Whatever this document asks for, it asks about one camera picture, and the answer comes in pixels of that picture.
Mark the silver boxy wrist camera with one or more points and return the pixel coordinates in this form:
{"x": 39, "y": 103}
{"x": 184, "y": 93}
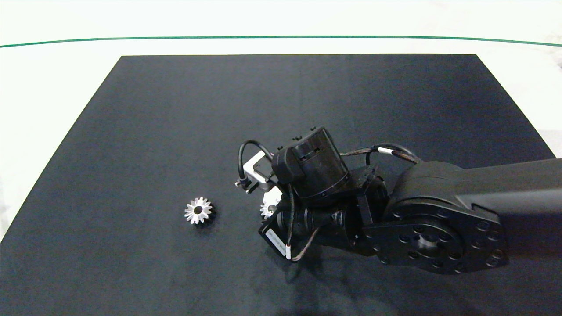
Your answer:
{"x": 257, "y": 170}

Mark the round white plate with pins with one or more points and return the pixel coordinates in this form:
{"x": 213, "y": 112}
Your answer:
{"x": 275, "y": 196}

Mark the dark blue work mat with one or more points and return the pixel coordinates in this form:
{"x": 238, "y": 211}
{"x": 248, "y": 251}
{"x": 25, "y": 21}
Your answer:
{"x": 131, "y": 131}

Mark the small steel gear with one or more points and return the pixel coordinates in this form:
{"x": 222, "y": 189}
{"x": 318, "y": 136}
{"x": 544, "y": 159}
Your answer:
{"x": 264, "y": 210}

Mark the large steel gear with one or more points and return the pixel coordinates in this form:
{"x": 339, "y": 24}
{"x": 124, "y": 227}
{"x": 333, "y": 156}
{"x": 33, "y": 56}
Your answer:
{"x": 191, "y": 213}

